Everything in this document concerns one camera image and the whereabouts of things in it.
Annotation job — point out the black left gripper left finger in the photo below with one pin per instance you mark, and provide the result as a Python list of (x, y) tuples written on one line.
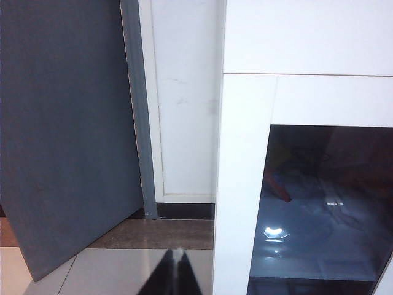
[(164, 282)]

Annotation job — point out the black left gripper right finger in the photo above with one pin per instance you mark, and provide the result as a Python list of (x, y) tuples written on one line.
[(185, 282)]

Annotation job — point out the grey door frame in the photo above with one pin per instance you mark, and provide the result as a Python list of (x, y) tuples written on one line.
[(140, 123)]

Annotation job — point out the grey door panel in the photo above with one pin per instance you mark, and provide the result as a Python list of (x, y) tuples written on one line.
[(61, 123)]

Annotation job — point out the white glass cabinet door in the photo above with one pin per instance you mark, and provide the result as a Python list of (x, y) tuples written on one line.
[(239, 184)]

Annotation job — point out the black baseboard strip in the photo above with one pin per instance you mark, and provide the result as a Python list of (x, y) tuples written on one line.
[(184, 211)]

